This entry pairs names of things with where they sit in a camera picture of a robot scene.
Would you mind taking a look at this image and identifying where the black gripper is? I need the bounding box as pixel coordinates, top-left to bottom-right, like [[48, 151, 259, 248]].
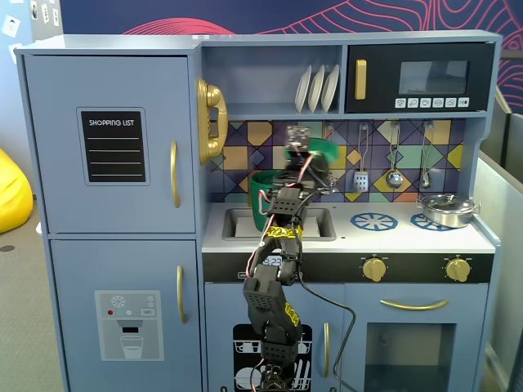
[[275, 151, 333, 194]]

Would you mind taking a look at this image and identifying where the steel slotted skimmer spoon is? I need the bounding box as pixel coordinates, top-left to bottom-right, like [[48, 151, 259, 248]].
[[324, 122, 341, 194]]

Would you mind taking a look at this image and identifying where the steel slotted spatula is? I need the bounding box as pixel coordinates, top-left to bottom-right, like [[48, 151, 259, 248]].
[[352, 122, 369, 194]]

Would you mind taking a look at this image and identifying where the green plastic container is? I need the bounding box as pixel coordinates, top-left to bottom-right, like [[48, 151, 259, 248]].
[[248, 169, 289, 233]]

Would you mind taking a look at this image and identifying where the grey sink basin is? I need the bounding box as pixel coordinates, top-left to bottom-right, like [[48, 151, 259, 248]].
[[221, 207, 337, 242]]

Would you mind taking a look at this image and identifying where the white toy plate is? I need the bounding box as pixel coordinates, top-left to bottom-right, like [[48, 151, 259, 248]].
[[320, 64, 341, 114], [294, 65, 313, 114], [307, 65, 326, 114]]

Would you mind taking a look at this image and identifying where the steel ladle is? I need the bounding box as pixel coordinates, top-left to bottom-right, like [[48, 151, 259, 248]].
[[386, 121, 405, 190]]

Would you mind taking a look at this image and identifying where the gold toy telephone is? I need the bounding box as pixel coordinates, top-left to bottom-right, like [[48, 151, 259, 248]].
[[196, 78, 229, 166]]

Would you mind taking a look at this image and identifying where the black microwave door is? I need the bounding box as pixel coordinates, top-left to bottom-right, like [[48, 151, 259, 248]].
[[345, 42, 495, 114]]

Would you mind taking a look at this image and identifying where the steel small spoon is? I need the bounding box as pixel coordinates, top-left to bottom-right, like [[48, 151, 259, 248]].
[[419, 121, 435, 190]]

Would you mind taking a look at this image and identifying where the gold stove knob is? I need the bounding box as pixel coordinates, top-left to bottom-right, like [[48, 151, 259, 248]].
[[445, 257, 472, 283], [362, 256, 387, 283]]

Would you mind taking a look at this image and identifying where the steel toy pot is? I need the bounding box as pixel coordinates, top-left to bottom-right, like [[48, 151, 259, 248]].
[[415, 194, 481, 229]]

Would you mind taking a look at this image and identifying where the blue oven door with window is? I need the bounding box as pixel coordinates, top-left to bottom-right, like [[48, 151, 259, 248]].
[[343, 283, 489, 392]]

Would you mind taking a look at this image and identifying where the blue toy kitchen unit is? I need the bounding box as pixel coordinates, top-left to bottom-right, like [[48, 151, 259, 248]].
[[14, 30, 503, 392]]

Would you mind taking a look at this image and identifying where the blue dishwasher door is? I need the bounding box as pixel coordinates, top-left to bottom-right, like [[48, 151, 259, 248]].
[[203, 283, 346, 392]]

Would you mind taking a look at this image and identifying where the black shopping list chalkboard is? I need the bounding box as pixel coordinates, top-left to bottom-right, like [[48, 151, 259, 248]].
[[76, 107, 151, 187]]

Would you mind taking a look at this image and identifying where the grey room partition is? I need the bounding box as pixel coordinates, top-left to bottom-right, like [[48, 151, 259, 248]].
[[473, 87, 523, 392]]

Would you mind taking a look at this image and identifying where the blue fridge door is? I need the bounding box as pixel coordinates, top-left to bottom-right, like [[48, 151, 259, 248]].
[[23, 55, 197, 235]]

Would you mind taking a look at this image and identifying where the blue freezer door with dispenser print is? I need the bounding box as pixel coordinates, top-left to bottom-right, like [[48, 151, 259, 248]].
[[49, 239, 203, 392]]

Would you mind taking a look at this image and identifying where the yellow bean bag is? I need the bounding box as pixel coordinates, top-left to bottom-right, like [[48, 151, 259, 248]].
[[0, 147, 34, 235]]

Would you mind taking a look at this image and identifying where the small wrist camera board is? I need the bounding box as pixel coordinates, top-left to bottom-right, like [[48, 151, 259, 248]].
[[285, 125, 309, 149]]

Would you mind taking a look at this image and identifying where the gold microwave handle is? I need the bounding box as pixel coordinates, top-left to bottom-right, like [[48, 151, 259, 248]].
[[354, 59, 368, 101]]

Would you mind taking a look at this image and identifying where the gold fridge door handle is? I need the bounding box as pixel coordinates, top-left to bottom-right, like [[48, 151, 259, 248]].
[[169, 140, 181, 209]]

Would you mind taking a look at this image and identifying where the black cable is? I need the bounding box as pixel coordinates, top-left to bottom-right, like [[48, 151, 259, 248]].
[[293, 275, 359, 392]]

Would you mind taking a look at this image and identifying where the gold oven door handle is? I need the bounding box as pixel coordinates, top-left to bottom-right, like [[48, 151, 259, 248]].
[[379, 298, 450, 312]]

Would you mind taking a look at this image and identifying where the gold freezer door handle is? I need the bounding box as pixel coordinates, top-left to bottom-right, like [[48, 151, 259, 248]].
[[176, 265, 189, 325]]

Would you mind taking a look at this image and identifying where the gold dishwasher door handle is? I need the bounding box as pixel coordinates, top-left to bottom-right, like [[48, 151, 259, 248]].
[[323, 322, 331, 379]]

